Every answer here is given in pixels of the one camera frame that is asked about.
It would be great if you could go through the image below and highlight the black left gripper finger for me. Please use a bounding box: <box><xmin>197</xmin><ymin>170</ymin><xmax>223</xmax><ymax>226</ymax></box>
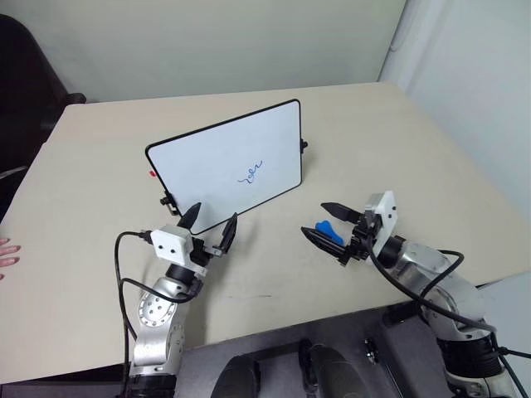
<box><xmin>177</xmin><ymin>201</ymin><xmax>203</xmax><ymax>232</ymax></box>
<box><xmin>212</xmin><ymin>212</ymin><xmax>239</xmax><ymax>255</ymax></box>

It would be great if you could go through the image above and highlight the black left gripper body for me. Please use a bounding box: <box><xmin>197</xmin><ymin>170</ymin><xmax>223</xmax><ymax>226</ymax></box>
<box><xmin>189</xmin><ymin>235</ymin><xmax>221</xmax><ymax>268</ymax></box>

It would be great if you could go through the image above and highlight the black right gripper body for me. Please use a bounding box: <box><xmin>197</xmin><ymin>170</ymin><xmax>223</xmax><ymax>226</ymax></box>
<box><xmin>337</xmin><ymin>211</ymin><xmax>381</xmax><ymax>269</ymax></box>

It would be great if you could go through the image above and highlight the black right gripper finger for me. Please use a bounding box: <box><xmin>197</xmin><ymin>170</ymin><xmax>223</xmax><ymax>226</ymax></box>
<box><xmin>300</xmin><ymin>226</ymin><xmax>348</xmax><ymax>260</ymax></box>
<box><xmin>320</xmin><ymin>201</ymin><xmax>363</xmax><ymax>226</ymax></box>

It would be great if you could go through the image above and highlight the blue eraser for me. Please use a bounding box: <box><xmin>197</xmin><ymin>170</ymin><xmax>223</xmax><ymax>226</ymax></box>
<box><xmin>314</xmin><ymin>220</ymin><xmax>345</xmax><ymax>246</ymax></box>

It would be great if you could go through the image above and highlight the person's bare hand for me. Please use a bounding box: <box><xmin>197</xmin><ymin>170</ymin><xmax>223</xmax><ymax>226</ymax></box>
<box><xmin>0</xmin><ymin>236</ymin><xmax>22</xmax><ymax>281</ymax></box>

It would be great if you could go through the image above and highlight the black-framed whiteboard with stand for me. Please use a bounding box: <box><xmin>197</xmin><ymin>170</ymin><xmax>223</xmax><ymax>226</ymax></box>
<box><xmin>144</xmin><ymin>98</ymin><xmax>309</xmax><ymax>234</ymax></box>

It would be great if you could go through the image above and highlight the silver metal bolt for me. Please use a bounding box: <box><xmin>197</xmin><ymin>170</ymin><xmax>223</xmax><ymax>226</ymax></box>
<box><xmin>363</xmin><ymin>337</ymin><xmax>382</xmax><ymax>366</ymax></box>

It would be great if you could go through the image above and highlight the dark rounded shape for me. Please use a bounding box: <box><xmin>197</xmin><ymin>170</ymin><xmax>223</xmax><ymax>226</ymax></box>
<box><xmin>218</xmin><ymin>353</ymin><xmax>263</xmax><ymax>398</ymax></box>

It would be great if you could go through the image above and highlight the black chair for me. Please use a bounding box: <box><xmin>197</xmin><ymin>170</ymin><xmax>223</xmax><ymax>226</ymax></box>
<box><xmin>0</xmin><ymin>13</ymin><xmax>88</xmax><ymax>219</ymax></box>

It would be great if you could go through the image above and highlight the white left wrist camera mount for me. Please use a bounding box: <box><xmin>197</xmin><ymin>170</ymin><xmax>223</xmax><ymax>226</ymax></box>
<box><xmin>149</xmin><ymin>225</ymin><xmax>207</xmax><ymax>275</ymax></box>

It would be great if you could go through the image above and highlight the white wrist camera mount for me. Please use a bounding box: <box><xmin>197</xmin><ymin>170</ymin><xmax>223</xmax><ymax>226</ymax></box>
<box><xmin>149</xmin><ymin>225</ymin><xmax>207</xmax><ymax>275</ymax></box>
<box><xmin>363</xmin><ymin>190</ymin><xmax>399</xmax><ymax>255</ymax></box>

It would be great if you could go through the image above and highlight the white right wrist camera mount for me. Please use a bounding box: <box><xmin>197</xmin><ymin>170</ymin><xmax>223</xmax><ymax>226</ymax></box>
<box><xmin>363</xmin><ymin>190</ymin><xmax>399</xmax><ymax>255</ymax></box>

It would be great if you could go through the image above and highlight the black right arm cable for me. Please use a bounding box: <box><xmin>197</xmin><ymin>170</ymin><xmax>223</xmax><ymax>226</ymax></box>
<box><xmin>364</xmin><ymin>226</ymin><xmax>531</xmax><ymax>398</ymax></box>

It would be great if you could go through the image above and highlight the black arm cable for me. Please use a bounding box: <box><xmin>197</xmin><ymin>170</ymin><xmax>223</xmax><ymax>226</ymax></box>
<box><xmin>364</xmin><ymin>226</ymin><xmax>531</xmax><ymax>398</ymax></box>
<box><xmin>114</xmin><ymin>230</ymin><xmax>202</xmax><ymax>398</ymax></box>

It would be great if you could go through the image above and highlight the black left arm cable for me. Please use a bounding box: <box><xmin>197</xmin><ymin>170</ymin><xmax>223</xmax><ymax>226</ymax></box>
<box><xmin>114</xmin><ymin>230</ymin><xmax>202</xmax><ymax>398</ymax></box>

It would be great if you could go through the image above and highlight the white wall cable duct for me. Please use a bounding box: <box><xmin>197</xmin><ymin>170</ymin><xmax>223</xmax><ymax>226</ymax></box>
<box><xmin>388</xmin><ymin>0</ymin><xmax>417</xmax><ymax>52</ymax></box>

